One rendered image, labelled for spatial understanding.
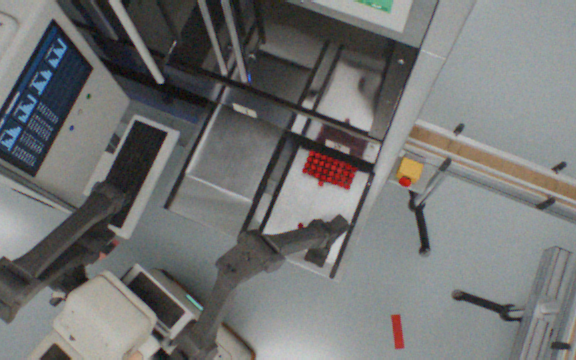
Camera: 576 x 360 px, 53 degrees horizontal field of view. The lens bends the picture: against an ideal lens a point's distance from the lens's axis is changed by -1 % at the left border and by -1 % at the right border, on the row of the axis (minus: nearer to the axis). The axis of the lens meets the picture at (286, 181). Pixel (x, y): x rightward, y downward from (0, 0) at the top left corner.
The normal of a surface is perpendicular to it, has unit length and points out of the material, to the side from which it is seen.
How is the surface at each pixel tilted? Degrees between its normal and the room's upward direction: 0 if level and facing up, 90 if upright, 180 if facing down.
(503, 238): 0
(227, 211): 0
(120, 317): 42
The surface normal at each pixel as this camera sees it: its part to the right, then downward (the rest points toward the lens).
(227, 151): -0.04, -0.25
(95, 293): 0.41, -0.69
